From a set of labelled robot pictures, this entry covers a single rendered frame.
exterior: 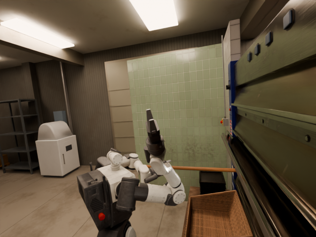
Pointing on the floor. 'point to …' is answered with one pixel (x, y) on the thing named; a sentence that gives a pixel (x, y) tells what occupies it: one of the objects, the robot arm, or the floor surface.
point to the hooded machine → (57, 150)
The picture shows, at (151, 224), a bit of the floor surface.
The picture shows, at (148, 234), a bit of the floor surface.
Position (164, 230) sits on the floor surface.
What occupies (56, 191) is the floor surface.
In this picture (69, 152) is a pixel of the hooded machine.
